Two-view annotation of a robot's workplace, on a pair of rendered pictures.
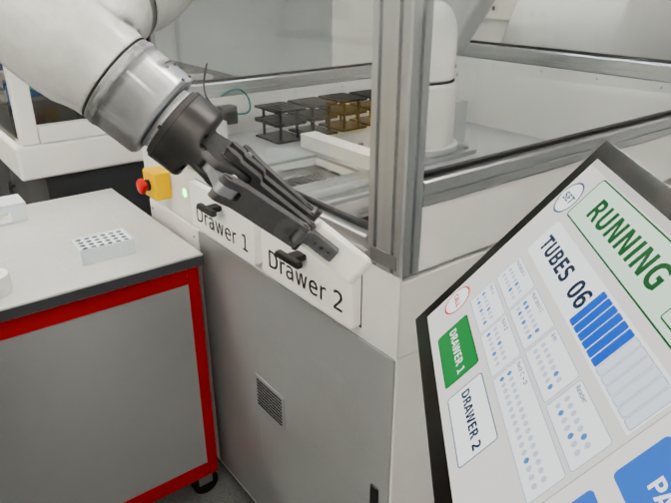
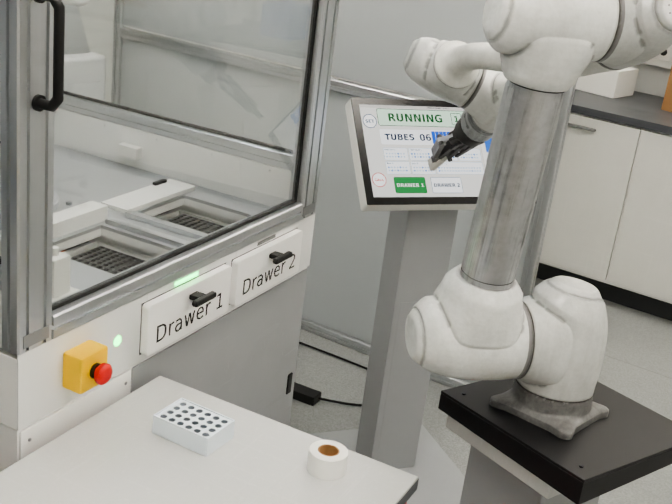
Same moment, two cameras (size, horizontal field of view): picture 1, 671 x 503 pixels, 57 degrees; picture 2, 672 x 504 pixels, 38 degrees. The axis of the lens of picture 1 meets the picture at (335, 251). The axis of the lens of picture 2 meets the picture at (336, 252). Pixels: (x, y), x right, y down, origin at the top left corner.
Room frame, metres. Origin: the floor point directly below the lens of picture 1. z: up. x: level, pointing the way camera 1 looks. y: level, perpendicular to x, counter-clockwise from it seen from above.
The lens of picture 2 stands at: (1.85, 2.02, 1.74)
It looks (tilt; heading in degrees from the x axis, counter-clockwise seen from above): 21 degrees down; 243
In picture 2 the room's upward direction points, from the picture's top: 7 degrees clockwise
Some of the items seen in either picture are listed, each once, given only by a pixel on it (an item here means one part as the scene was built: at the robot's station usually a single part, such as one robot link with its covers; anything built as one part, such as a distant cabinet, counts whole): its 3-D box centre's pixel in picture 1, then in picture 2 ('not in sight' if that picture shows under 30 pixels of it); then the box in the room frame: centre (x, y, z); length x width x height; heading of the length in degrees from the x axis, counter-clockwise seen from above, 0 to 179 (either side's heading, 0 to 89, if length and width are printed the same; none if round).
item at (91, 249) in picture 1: (103, 246); (193, 426); (1.35, 0.55, 0.78); 0.12 x 0.08 x 0.04; 126
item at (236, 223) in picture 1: (224, 220); (188, 307); (1.27, 0.24, 0.87); 0.29 x 0.02 x 0.11; 38
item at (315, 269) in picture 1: (307, 269); (267, 265); (1.02, 0.05, 0.87); 0.29 x 0.02 x 0.11; 38
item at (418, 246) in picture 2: not in sight; (412, 334); (0.43, -0.20, 0.51); 0.50 x 0.45 x 1.02; 86
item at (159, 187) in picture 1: (156, 183); (86, 367); (1.53, 0.46, 0.88); 0.07 x 0.05 x 0.07; 38
